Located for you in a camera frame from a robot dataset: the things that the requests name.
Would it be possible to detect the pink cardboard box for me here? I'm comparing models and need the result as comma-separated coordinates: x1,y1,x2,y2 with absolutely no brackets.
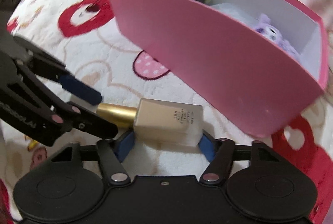
110,0,328,137

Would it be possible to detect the bear print fleece blanket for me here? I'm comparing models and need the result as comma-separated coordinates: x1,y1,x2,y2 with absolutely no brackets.
1,0,332,223

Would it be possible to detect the purple plush toy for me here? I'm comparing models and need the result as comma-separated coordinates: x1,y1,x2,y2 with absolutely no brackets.
254,14,300,62

